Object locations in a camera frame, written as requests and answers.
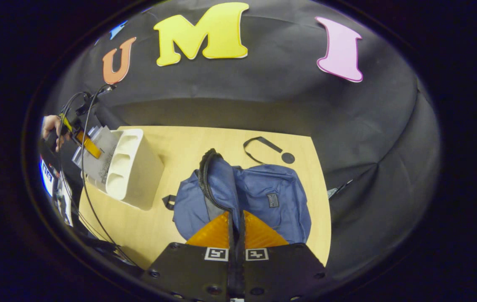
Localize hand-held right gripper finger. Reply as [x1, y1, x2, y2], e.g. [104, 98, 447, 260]
[141, 211, 237, 302]
[237, 211, 328, 302]

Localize white plastic bookshelf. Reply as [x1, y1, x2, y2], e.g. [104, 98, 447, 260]
[82, 128, 166, 211]

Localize blue schoolbag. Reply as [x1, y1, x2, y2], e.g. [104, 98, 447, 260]
[162, 148, 312, 245]

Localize white printed banner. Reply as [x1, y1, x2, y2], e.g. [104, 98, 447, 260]
[39, 157, 74, 227]

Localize black backdrop cloth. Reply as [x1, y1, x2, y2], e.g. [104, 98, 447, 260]
[39, 0, 442, 277]

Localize black strap with round disc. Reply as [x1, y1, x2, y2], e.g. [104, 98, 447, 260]
[243, 136, 296, 165]

